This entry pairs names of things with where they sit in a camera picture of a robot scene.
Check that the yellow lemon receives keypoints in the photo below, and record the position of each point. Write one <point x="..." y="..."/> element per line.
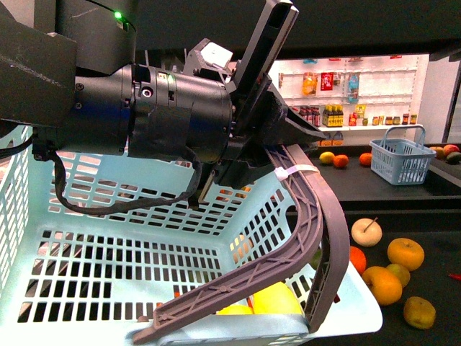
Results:
<point x="276" y="299"/>

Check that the white zip tie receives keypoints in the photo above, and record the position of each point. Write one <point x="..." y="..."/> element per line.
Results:
<point x="283" y="173"/>

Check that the near orange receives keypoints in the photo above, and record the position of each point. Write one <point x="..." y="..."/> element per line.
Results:
<point x="358" y="259"/>

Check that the small yellow pear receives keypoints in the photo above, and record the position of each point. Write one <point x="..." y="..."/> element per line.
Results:
<point x="419" y="313"/>

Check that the grey basket handle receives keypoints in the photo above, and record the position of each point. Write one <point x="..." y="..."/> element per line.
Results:
<point x="320" y="224"/>

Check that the yellow apple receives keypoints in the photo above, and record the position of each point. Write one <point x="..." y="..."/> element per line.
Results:
<point x="384" y="286"/>
<point x="406" y="252"/>

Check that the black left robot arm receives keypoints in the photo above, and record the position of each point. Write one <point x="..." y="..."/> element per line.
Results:
<point x="75" y="82"/>

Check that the white grocery shelf right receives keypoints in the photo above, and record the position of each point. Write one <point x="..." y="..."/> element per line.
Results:
<point x="354" y="100"/>

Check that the near yellow apple front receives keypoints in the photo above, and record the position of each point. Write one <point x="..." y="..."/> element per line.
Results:
<point x="384" y="286"/>

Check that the large teal shopping basket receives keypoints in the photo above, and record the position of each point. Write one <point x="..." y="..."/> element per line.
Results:
<point x="71" y="279"/>

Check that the white pear with stem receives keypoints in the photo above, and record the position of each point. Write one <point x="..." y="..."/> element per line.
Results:
<point x="366" y="232"/>

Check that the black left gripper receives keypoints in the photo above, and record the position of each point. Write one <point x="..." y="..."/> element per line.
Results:
<point x="243" y="160"/>

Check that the black upper display shelf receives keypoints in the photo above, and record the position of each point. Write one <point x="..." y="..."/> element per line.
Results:
<point x="323" y="29"/>

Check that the orange beside far lemon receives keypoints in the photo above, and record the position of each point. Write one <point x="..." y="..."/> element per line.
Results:
<point x="341" y="161"/>

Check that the orange beside blue basket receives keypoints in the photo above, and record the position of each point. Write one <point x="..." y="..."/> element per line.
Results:
<point x="365" y="159"/>

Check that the small blue basket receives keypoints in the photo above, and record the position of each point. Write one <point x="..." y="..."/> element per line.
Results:
<point x="401" y="162"/>

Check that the lemon on far shelf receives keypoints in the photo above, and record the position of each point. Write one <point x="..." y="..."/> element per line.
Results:
<point x="327" y="158"/>

